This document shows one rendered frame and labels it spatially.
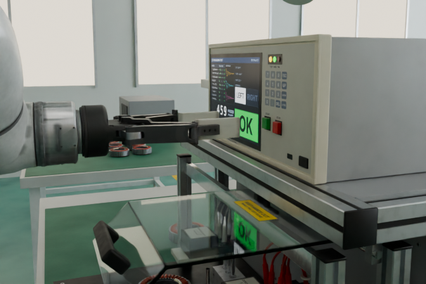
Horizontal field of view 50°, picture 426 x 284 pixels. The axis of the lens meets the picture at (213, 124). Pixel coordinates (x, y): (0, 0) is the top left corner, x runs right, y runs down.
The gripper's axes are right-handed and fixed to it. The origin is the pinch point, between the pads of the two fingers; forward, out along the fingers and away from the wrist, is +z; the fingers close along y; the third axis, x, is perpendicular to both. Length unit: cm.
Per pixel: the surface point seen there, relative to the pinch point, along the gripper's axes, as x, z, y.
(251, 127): -2.0, 9.6, -6.3
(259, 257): -37, 21, -27
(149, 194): -43, 11, -109
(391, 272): -16.7, 15.4, 23.4
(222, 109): -0.1, 9.5, -20.7
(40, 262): -43, -29, -58
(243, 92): 4.0, 9.6, -10.3
